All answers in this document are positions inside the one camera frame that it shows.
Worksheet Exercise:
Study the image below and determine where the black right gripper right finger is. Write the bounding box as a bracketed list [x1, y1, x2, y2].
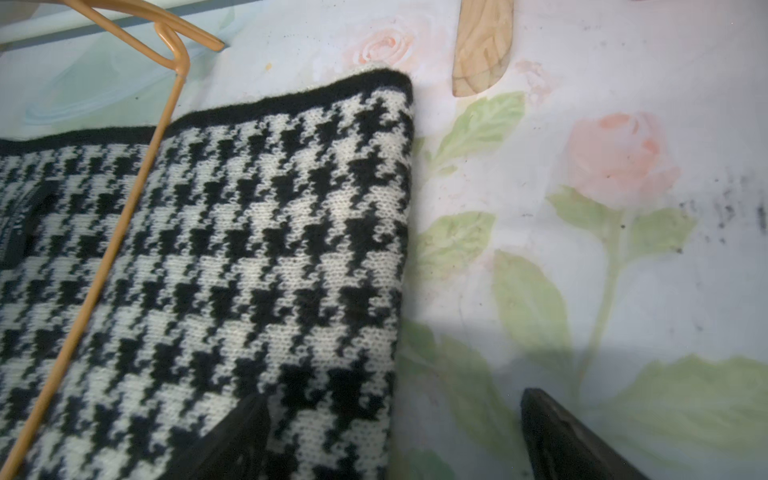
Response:
[520, 388, 648, 480]

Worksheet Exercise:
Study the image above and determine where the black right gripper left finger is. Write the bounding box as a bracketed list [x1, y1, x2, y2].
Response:
[160, 393, 270, 480]

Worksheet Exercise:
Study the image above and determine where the black white houndstooth scarf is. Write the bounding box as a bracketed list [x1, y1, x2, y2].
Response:
[16, 68, 414, 479]

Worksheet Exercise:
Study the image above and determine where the orange clothes hanger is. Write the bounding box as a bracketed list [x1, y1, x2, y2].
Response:
[1, 0, 226, 479]

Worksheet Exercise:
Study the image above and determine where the floral table mat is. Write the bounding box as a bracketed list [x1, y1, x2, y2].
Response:
[0, 0, 768, 480]

